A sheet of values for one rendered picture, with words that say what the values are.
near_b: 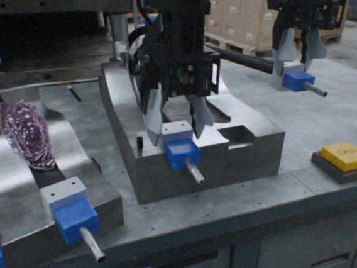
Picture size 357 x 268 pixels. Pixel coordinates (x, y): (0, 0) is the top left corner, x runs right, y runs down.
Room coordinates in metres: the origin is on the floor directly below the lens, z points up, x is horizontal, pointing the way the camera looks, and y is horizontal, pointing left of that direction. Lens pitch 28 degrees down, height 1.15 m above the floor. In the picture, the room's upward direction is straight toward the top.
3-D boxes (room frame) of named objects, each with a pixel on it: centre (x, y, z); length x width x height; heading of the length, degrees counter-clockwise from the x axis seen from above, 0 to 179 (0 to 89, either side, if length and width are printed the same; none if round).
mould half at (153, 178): (0.69, 0.02, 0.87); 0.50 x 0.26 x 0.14; 19
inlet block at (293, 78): (0.62, -0.25, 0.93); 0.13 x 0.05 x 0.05; 19
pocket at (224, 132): (0.49, -0.10, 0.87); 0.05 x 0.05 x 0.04; 19
